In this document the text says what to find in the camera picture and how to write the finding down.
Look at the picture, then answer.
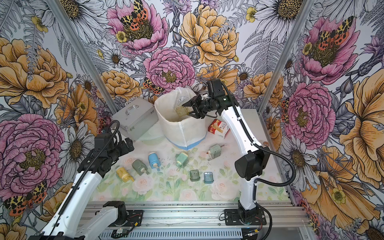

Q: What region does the yellow pencil sharpener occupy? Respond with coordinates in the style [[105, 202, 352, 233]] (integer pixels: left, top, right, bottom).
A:
[[116, 167, 135, 183]]

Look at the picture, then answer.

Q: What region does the dark green pencil sharpener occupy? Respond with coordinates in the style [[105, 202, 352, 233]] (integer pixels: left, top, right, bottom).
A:
[[132, 159, 149, 176]]

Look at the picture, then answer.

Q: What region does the translucent yellow shavings tray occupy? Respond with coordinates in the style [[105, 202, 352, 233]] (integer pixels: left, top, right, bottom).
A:
[[175, 106, 190, 118]]

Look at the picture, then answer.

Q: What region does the blue pencil sharpener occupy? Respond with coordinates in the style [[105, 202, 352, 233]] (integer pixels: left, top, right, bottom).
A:
[[148, 153, 161, 172]]

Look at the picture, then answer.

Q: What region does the grey-green pencil sharpener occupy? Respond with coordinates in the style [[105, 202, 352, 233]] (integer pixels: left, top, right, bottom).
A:
[[207, 144, 227, 161]]

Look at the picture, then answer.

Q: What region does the translucent blue shavings tray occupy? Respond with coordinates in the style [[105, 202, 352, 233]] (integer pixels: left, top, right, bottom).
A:
[[204, 172, 214, 185]]

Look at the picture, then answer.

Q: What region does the translucent green shavings tray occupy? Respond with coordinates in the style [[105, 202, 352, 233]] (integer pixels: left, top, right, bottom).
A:
[[190, 170, 200, 182]]

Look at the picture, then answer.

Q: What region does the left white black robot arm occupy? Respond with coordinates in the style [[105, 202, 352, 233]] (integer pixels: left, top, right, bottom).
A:
[[30, 120, 134, 240]]

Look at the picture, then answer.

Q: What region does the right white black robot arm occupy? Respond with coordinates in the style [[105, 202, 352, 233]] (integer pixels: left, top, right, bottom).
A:
[[184, 79, 297, 224]]

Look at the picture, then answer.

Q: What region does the teal square pencil sharpener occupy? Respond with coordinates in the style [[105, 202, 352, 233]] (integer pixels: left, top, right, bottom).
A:
[[176, 152, 189, 168]]

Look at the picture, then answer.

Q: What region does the red white bandage box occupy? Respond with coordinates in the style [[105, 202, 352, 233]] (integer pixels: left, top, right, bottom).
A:
[[208, 119, 230, 139]]

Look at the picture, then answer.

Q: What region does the silver aluminium case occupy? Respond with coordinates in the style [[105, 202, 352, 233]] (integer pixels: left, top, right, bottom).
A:
[[112, 98, 159, 141]]

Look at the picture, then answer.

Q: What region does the white lined trash bin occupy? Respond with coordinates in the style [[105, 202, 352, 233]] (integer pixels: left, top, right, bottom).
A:
[[155, 87, 207, 150]]

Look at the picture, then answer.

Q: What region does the pale green round lid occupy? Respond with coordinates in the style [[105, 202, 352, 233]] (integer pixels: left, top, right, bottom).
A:
[[139, 122, 165, 142]]

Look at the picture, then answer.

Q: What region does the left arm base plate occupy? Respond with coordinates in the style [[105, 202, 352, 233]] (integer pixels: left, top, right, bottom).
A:
[[109, 210, 144, 228]]

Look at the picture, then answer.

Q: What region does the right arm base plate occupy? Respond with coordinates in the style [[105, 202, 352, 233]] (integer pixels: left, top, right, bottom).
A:
[[224, 208, 267, 226]]

